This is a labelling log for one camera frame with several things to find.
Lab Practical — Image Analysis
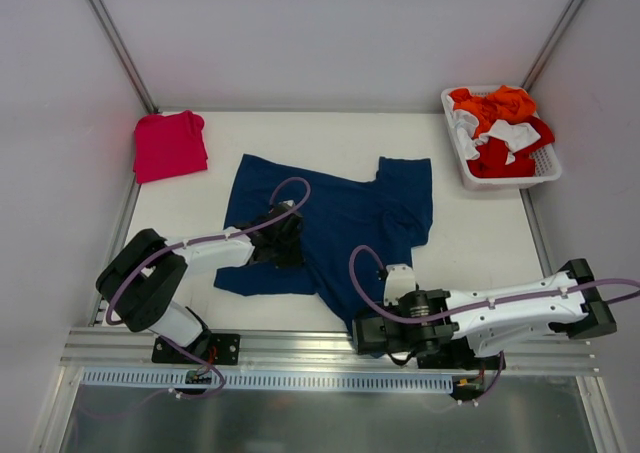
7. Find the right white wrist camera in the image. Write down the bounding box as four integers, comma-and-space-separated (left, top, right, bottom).
383, 264, 417, 306

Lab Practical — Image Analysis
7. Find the navy blue t-shirt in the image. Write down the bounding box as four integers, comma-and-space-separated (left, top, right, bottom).
214, 155, 433, 326

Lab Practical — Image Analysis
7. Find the left aluminium corner post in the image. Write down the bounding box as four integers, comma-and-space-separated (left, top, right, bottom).
86, 0, 159, 114

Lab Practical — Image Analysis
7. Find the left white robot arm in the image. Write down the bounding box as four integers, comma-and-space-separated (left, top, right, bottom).
96, 201, 304, 363

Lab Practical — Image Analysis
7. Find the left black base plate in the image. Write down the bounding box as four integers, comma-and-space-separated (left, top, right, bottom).
151, 330, 241, 366

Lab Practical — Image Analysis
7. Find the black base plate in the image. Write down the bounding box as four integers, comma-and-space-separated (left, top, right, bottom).
416, 338, 500, 371
151, 330, 241, 366

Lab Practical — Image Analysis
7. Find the folded pink t-shirt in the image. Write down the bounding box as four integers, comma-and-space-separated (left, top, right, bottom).
133, 110, 208, 185

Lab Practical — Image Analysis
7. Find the red t-shirt in basket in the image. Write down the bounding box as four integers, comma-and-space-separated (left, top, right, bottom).
467, 116, 555, 178

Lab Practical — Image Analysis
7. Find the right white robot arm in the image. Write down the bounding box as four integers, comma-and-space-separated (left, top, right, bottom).
352, 259, 617, 370

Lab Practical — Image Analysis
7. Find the white slotted cable duct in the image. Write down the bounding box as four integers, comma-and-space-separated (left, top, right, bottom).
81, 367, 454, 394

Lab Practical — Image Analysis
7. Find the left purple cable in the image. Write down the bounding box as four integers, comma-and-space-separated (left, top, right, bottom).
104, 176, 312, 400

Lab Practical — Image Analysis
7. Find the orange t-shirt in basket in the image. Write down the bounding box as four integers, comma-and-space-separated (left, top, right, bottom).
449, 85, 537, 138

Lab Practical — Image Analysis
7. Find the white plastic basket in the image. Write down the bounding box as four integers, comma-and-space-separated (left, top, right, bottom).
441, 88, 562, 191

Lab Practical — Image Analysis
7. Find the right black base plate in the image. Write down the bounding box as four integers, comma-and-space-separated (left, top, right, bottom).
416, 338, 500, 371

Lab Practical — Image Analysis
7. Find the white t-shirt in basket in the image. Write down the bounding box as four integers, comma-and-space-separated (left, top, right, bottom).
445, 94, 542, 165

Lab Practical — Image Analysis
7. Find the right aluminium corner post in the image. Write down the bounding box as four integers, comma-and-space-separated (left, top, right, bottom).
519, 0, 640, 90

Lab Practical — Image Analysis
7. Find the aluminium corner post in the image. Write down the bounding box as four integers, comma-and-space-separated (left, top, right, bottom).
519, 0, 640, 90
86, 0, 159, 114

